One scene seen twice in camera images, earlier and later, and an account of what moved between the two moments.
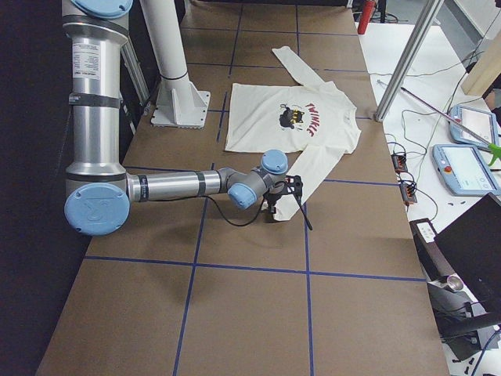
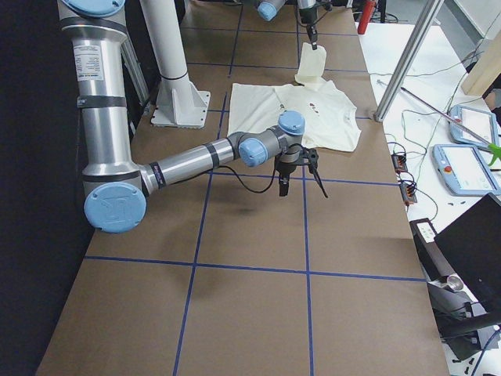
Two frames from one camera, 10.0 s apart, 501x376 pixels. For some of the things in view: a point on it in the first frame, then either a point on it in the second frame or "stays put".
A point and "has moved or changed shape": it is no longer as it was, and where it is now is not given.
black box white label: x=436 y=262 stays put
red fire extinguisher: x=368 y=11 stays put
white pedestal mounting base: x=180 y=103 stays put
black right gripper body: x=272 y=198 to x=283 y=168
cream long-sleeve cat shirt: x=312 y=122 has moved or changed shape
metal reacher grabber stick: x=494 y=150 stays put
